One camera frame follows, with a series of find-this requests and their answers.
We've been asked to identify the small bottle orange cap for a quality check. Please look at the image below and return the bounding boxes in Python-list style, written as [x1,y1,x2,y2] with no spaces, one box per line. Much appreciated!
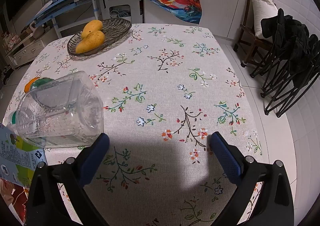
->
[24,77,54,93]

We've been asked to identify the floral tablecloth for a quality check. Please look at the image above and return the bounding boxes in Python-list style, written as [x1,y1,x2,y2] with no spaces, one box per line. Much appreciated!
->
[4,23,265,226]

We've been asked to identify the wooden chair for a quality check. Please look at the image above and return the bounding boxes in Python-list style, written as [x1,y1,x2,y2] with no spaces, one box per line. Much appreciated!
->
[234,0,275,67]

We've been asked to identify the white television cabinet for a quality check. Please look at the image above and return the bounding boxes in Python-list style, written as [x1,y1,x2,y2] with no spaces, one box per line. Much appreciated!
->
[5,33,47,69]

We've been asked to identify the red printed wrapper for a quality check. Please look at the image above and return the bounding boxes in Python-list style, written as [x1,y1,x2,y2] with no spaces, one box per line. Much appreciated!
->
[0,180,30,224]

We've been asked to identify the beige kettlebell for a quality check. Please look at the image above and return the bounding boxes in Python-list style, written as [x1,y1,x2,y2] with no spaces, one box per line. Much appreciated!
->
[30,22,47,39]

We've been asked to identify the pink flower bouquet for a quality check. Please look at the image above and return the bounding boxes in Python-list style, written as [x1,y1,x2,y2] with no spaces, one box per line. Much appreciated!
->
[2,34,20,47]

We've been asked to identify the white wall cabinet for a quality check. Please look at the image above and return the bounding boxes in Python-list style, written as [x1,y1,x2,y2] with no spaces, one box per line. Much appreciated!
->
[142,0,278,42]

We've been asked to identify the white papers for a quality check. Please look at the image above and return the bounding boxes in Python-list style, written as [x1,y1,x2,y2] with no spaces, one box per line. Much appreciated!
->
[37,0,53,13]

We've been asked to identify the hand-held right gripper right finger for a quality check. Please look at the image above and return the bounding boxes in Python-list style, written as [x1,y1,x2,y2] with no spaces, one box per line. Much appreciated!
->
[209,131,295,226]

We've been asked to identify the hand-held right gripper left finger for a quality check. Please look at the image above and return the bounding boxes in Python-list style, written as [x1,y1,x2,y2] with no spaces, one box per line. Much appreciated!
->
[25,132,118,226]

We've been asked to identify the white pillow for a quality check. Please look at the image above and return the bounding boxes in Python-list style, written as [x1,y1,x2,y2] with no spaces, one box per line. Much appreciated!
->
[251,0,279,39]

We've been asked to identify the clear plastic jar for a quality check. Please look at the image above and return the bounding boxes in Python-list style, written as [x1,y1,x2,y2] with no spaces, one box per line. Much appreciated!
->
[14,71,104,149]

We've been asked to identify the glass fruit dish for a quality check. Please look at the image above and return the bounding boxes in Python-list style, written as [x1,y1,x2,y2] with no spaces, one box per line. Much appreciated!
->
[67,18,132,56]

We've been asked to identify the clear bottle green cap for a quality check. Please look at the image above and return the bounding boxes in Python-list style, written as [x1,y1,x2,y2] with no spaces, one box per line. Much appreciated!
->
[4,111,20,132]

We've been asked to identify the yellow mango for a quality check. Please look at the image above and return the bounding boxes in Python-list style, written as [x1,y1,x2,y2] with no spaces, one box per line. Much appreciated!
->
[75,31,105,54]
[81,20,103,39]

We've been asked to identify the blue milk carton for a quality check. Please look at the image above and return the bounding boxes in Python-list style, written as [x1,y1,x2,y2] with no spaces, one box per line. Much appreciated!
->
[0,122,48,186]

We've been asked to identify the black folding chair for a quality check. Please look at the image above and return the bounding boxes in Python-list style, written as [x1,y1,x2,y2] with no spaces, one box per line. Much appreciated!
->
[250,49,320,118]

